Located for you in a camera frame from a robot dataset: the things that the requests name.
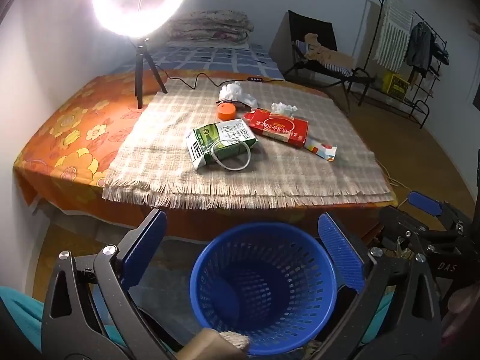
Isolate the white and red snack wrapper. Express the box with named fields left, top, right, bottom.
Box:
left=304, top=138, right=337, bottom=163

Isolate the black folding chair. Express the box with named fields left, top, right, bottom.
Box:
left=270, top=10, right=376, bottom=113

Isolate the tan slipper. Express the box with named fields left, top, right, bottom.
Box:
left=178, top=328, right=250, bottom=360

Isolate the orange round cap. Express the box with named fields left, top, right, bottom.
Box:
left=217, top=102, right=237, bottom=121

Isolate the folded floral quilt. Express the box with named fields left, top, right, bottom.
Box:
left=161, top=9, right=256, bottom=44

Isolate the orange floral bedsheet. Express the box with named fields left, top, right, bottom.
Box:
left=13, top=69, right=398, bottom=241

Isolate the person's right hand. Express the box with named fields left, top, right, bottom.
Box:
left=447, top=284, right=480, bottom=321

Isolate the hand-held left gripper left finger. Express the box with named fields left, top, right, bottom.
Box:
left=41, top=208, right=177, bottom=360

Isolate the black metal clothes rack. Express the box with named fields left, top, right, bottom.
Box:
left=350, top=0, right=449, bottom=130

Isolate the green and white milk carton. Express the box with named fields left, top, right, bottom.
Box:
left=186, top=118, right=259, bottom=171

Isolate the patterned floor mat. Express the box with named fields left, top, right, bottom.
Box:
left=32, top=210, right=211, bottom=308

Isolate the teal fleece garment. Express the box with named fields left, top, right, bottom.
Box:
left=0, top=287, right=385, bottom=360

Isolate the yellow plastic crate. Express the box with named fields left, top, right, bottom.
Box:
left=382, top=72, right=411, bottom=102

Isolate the ring light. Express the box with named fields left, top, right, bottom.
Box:
left=92, top=0, right=192, bottom=40

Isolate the white fringed towel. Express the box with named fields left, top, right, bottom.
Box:
left=373, top=0, right=415, bottom=74

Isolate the red cardboard box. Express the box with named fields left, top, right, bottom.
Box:
left=243, top=108, right=310, bottom=148

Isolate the blue checked sheet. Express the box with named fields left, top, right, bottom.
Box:
left=112, top=41, right=286, bottom=83

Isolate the dark grey jacket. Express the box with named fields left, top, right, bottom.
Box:
left=404, top=22, right=437, bottom=79

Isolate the large white tissue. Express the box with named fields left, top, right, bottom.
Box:
left=219, top=81, right=259, bottom=109

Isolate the dark blue garment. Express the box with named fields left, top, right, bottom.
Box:
left=435, top=41, right=451, bottom=66

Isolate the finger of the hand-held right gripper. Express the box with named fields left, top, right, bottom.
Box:
left=408, top=190, right=480, bottom=248
left=379, top=206, right=462, bottom=256

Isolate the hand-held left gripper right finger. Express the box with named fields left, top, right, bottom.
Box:
left=318, top=212, right=443, bottom=360

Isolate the white plastic ring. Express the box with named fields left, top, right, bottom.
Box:
left=211, top=139, right=252, bottom=172

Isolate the small white tissue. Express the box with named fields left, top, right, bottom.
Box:
left=271, top=102, right=299, bottom=115

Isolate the pile of clothes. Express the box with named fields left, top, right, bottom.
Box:
left=294, top=33, right=355, bottom=76

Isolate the beige plaid fringed cloth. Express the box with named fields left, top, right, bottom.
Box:
left=102, top=79, right=394, bottom=211

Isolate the black light cable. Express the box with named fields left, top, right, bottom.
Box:
left=154, top=65, right=286, bottom=91

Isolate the blue plastic mesh basket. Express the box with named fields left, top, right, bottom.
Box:
left=189, top=222, right=338, bottom=356

